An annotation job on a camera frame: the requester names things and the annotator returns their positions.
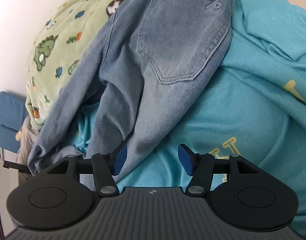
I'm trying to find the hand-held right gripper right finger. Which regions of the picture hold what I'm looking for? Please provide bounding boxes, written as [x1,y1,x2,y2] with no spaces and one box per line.
[177,144,261,196]

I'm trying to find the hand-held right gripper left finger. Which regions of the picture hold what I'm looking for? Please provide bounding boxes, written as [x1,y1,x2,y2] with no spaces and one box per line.
[46,144,128,197]

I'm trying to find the blue denim jeans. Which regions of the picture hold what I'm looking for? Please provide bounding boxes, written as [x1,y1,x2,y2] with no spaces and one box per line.
[27,0,234,190]

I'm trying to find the turquoise t-shirt yellow print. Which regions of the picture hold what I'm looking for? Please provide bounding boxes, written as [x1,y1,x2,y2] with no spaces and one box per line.
[73,0,306,240]

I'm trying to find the grey beige cloth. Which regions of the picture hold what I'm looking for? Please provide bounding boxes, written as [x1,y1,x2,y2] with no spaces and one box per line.
[15,116,41,180]

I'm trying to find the green printed fleece blanket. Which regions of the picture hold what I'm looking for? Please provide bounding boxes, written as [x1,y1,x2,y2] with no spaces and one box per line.
[25,0,151,132]

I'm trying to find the blue quilted folding cushion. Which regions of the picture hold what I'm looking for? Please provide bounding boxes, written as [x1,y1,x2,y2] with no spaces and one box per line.
[0,91,29,153]

